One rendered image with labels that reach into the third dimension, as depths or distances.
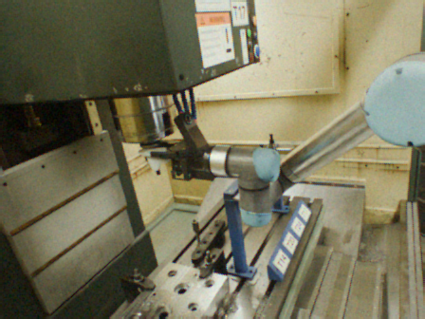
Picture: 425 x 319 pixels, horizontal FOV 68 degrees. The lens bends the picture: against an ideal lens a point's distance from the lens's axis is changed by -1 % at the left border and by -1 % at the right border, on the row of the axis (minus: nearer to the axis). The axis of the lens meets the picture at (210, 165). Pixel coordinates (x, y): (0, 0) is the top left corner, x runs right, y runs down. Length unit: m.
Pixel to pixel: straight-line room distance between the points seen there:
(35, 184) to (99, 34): 0.61
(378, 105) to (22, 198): 1.00
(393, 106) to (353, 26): 1.12
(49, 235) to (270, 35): 1.31
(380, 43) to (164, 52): 1.17
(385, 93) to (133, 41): 0.44
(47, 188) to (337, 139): 0.90
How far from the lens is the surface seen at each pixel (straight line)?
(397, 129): 0.54
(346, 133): 0.73
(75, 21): 0.76
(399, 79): 0.53
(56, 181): 1.20
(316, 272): 1.43
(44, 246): 1.23
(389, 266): 1.64
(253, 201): 0.74
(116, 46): 0.69
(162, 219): 2.23
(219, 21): 0.79
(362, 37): 1.63
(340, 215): 1.73
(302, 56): 1.68
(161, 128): 0.79
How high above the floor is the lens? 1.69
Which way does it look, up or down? 22 degrees down
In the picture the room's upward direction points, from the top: 10 degrees counter-clockwise
